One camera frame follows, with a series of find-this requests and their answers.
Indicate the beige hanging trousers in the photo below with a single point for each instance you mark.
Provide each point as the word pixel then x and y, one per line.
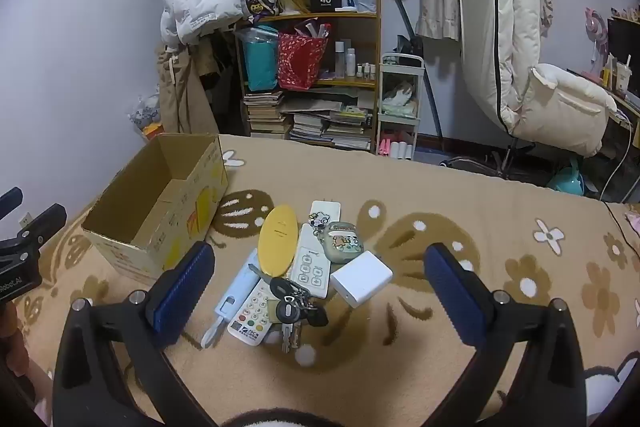
pixel 184 107

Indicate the cartoon earbud case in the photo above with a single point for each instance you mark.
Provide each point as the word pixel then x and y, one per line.
pixel 341 242

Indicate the black key bunch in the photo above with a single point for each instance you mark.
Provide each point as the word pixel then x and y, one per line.
pixel 295 307

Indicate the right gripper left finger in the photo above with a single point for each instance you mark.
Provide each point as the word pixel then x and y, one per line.
pixel 89 388

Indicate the red gift bag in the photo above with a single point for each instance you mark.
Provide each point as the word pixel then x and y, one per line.
pixel 299 58

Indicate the white rolling cart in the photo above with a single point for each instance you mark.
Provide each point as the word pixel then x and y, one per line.
pixel 400 77

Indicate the white square charger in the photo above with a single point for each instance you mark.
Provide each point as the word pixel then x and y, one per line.
pixel 361 278

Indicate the cream folded chair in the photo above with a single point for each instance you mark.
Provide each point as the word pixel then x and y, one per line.
pixel 527 99

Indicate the wooden bookshelf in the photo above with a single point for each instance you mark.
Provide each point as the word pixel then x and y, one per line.
pixel 352 53

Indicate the person's left hand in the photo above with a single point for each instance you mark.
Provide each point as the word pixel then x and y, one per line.
pixel 17 358

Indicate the white numbered remote control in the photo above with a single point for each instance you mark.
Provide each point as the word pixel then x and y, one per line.
pixel 251 323

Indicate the light blue power bank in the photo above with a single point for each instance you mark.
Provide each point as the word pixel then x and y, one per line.
pixel 230 303

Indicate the white small remote control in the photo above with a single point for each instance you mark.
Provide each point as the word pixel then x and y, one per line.
pixel 311 268

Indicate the yellow oval case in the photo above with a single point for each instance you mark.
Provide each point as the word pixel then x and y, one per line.
pixel 278 241

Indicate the cardboard box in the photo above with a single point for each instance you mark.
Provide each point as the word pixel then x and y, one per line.
pixel 159 205

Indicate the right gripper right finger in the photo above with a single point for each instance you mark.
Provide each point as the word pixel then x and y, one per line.
pixel 549 387

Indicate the stacked books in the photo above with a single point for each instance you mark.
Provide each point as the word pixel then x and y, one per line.
pixel 332 116

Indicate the teal storage bag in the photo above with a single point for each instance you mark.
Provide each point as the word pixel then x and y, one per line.
pixel 260 48

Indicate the plush toy bag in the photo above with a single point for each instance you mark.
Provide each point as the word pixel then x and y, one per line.
pixel 145 116

